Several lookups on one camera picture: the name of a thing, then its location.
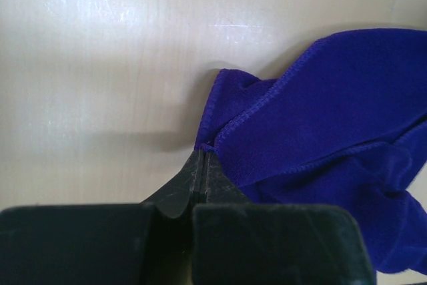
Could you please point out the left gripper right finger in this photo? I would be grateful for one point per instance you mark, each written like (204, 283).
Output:
(236, 241)

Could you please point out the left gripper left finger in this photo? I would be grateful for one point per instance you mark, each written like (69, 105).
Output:
(99, 243)

